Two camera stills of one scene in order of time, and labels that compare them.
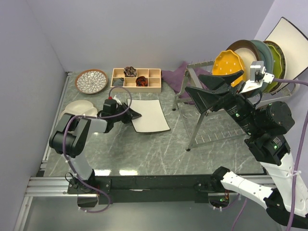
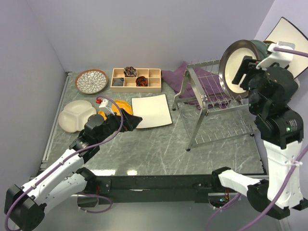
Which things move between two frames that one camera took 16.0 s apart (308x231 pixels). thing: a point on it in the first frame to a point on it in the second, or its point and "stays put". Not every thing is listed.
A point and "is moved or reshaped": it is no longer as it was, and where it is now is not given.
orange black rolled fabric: [141, 81] stays put
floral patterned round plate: [91, 81] stays put
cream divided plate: [80, 108] stays put
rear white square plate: [294, 44] stays put
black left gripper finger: [126, 118] to [131, 122]
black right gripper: [214, 99] to [252, 69]
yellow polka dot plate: [228, 62] is moved or reshaped
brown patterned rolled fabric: [130, 71] stays put
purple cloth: [190, 89] stays put
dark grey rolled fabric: [118, 82] stays put
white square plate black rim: [153, 118] is moved or reshaped
